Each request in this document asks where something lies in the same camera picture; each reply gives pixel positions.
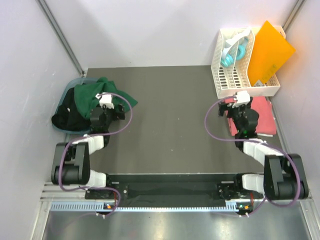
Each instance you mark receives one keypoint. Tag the grey slotted cable duct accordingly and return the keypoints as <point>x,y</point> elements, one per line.
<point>107,207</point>

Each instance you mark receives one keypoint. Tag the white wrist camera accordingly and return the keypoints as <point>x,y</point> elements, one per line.
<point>105,100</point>
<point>241,98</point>

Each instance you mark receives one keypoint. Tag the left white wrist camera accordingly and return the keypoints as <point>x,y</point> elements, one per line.
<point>105,100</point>

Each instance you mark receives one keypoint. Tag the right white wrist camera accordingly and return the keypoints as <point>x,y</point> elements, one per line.
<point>241,98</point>

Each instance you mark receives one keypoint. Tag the blue plastic basket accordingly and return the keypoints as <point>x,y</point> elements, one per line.
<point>73,84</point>

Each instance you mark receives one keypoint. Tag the orange plastic folder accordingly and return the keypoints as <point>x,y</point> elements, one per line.
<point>270,52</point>

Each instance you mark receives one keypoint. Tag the white perforated file organizer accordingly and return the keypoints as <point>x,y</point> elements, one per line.
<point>232,79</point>

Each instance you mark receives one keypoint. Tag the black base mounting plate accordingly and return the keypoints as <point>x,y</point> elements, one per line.
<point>178,189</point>

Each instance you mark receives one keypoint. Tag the pink folded t shirt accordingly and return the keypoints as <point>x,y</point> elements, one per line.
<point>266,123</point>

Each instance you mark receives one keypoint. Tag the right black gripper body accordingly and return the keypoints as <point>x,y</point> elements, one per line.
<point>236,114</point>

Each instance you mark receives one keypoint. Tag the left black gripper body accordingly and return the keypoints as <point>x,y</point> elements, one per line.
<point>110,114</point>

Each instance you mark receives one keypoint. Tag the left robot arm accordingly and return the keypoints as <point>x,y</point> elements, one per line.
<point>76,168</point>

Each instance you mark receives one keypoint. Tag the black t shirt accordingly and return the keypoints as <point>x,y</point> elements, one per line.
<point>67,116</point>

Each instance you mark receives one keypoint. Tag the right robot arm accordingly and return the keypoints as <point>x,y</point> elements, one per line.
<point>280,179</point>

